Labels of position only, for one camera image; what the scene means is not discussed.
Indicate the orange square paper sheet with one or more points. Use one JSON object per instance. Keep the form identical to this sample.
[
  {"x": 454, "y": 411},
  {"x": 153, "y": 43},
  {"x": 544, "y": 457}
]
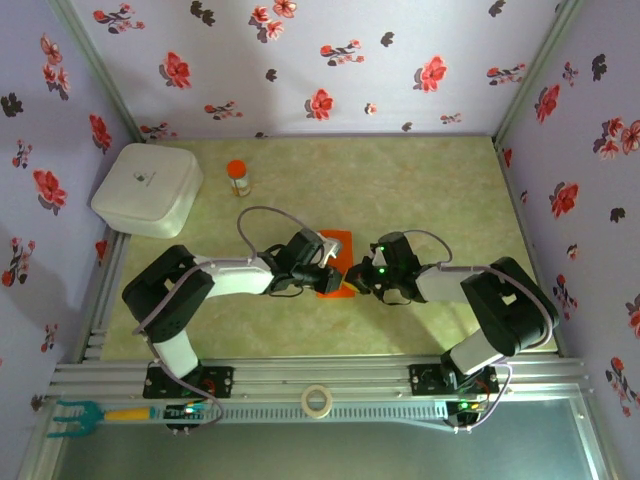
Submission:
[{"x": 348, "y": 250}]

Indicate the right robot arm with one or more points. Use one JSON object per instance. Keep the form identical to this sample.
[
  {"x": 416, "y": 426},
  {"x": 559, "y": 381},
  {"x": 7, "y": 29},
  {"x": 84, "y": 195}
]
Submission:
[{"x": 510, "y": 310}]

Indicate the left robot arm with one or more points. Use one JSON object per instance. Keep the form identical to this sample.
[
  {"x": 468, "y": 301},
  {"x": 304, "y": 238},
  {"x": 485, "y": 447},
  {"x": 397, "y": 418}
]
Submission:
[{"x": 165, "y": 295}]

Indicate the white square lidded container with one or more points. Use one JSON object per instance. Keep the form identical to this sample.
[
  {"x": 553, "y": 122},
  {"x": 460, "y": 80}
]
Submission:
[{"x": 145, "y": 185}]

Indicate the orange-capped pill bottle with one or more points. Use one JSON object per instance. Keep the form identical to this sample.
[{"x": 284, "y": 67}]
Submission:
[{"x": 239, "y": 182}]

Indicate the beige tape roll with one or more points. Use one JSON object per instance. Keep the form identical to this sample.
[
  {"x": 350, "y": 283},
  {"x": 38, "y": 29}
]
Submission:
[{"x": 304, "y": 401}]

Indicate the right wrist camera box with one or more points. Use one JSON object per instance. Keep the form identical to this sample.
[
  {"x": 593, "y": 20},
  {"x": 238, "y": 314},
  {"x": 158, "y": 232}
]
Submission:
[{"x": 377, "y": 257}]

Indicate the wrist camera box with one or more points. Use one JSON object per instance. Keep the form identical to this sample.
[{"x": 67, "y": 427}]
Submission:
[
  {"x": 377, "y": 257},
  {"x": 332, "y": 250}
]

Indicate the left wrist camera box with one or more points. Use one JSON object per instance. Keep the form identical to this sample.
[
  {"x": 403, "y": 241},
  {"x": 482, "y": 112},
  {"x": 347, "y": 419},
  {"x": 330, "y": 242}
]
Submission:
[{"x": 332, "y": 250}]

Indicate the aluminium front rail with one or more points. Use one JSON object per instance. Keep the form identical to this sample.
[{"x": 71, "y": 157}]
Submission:
[{"x": 320, "y": 372}]

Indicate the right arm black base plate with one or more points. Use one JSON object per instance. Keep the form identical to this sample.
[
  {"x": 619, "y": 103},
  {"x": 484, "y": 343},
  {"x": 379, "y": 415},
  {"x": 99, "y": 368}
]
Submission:
[{"x": 422, "y": 380}]

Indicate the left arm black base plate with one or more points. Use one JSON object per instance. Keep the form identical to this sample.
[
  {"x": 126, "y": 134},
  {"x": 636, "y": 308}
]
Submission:
[{"x": 222, "y": 382}]

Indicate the aluminium corner post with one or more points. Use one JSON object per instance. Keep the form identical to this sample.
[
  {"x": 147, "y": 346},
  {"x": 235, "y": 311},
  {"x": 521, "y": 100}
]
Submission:
[
  {"x": 539, "y": 65},
  {"x": 94, "y": 65}
]

